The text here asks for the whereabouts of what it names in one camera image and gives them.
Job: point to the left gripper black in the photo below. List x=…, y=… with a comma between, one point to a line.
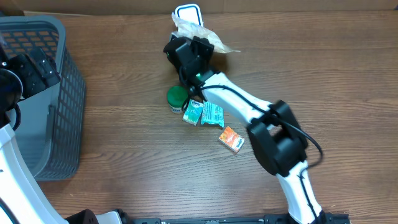
x=28, y=69

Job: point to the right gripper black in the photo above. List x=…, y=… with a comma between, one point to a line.
x=201, y=43

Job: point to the beige snack pouch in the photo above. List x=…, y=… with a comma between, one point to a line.
x=191, y=30

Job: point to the green lid jar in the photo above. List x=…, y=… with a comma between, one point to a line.
x=176, y=97

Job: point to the teal wipes packet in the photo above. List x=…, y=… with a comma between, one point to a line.
x=212, y=114

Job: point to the orange Kleenex tissue pack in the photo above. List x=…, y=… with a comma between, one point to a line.
x=231, y=139

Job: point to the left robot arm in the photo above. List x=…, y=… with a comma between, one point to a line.
x=22, y=200

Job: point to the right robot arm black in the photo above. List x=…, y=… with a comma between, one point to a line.
x=277, y=140

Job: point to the white barcode scanner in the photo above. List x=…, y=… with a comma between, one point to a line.
x=190, y=12

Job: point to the grey plastic basket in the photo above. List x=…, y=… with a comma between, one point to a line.
x=50, y=132

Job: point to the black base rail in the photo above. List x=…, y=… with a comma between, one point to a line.
x=327, y=218

